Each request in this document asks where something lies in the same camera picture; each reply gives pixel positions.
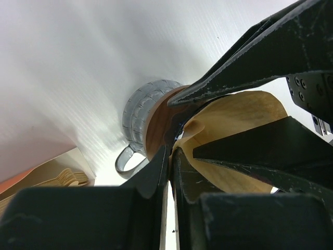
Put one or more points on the grey glass coffee server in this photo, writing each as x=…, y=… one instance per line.
x=135, y=121

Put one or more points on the orange coffee filter packet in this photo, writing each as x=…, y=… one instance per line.
x=67, y=169

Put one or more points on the brown paper coffee filter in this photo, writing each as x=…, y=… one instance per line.
x=219, y=125

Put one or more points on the blue glass ribbed dripper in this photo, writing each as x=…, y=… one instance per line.
x=179, y=133

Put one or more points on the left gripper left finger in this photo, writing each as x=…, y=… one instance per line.
x=129, y=216

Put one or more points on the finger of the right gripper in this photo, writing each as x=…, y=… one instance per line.
x=289, y=156
x=295, y=40

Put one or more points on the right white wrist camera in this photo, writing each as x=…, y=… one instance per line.
x=321, y=127

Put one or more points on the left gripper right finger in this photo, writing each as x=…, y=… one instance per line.
x=208, y=218

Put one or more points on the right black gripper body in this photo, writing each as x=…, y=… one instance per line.
x=313, y=93

